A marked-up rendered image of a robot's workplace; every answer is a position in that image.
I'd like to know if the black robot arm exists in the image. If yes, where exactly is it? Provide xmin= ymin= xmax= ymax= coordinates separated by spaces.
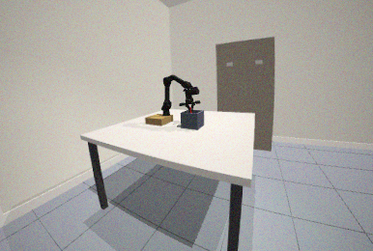
xmin=161 ymin=75 xmax=199 ymax=116

